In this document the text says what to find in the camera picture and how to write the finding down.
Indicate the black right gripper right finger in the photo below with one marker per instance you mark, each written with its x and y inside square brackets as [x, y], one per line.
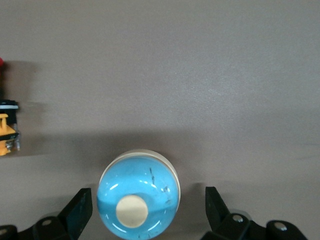
[217, 212]

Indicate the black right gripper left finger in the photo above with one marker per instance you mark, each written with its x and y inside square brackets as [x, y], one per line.
[77, 212]

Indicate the blue dome bell cream knob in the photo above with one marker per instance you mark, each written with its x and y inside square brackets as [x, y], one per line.
[135, 180]

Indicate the red yellow emergency stop button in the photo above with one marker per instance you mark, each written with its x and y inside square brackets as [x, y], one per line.
[6, 127]

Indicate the brown table mat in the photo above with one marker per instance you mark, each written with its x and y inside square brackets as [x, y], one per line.
[175, 75]

